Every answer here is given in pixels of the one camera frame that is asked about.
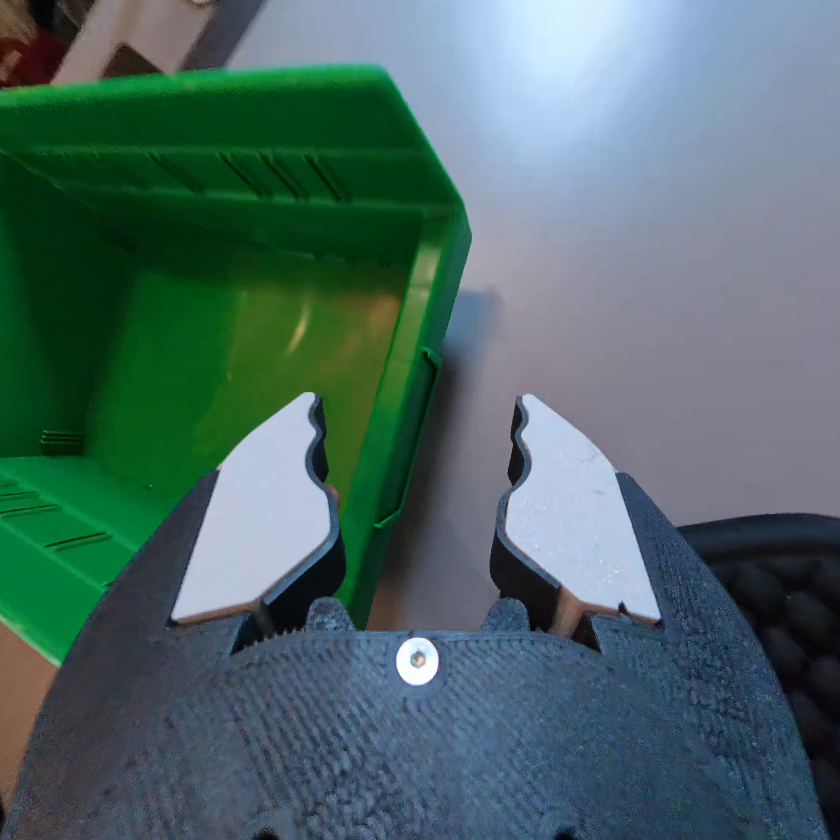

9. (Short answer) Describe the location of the black textured pad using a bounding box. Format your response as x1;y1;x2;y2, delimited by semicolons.
676;514;840;840

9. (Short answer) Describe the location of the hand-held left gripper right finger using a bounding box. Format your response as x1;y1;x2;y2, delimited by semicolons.
490;392;663;639

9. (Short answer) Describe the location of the green plastic bin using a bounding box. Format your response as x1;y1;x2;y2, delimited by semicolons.
0;63;473;668

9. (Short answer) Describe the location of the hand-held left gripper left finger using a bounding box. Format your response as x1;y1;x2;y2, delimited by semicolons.
169;391;347;634

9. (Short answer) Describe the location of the red object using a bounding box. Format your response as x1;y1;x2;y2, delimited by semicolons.
0;31;67;88

